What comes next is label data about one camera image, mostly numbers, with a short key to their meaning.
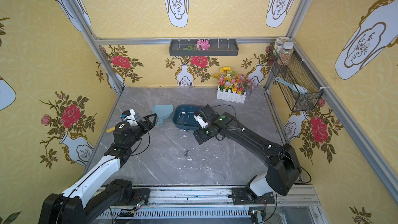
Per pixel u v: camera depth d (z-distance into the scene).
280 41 0.86
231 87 1.02
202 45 0.88
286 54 0.80
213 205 0.72
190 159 0.86
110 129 0.98
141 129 0.72
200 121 0.73
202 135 0.70
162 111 1.07
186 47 0.88
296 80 0.85
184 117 1.03
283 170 0.41
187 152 0.88
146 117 0.73
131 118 0.73
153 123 0.74
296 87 0.69
